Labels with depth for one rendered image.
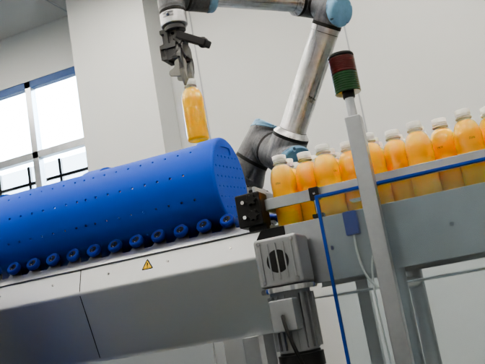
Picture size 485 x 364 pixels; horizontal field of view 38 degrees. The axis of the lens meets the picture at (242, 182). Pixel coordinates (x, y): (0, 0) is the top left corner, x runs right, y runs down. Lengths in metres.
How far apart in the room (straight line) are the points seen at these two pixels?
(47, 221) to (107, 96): 3.23
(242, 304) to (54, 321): 0.61
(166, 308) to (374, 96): 3.17
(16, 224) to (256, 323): 0.84
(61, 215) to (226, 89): 3.23
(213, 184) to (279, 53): 3.29
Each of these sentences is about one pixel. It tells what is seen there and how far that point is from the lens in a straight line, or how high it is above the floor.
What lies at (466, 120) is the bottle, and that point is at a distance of 1.90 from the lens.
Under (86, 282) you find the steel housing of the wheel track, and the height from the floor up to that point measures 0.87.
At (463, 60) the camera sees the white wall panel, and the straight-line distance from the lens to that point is 4.97.
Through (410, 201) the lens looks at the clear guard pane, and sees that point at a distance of 1.75.
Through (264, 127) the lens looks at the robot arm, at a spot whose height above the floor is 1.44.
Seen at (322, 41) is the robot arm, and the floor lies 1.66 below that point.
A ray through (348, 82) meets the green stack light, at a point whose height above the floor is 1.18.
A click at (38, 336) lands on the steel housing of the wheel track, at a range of 2.35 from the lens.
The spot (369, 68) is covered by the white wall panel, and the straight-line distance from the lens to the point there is 5.05.
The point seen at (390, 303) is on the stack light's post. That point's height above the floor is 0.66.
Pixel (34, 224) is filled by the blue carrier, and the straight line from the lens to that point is 2.32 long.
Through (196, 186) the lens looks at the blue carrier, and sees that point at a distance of 2.05.
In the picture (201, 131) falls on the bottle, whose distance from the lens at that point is 2.26.
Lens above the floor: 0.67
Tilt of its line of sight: 11 degrees up
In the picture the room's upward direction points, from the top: 10 degrees counter-clockwise
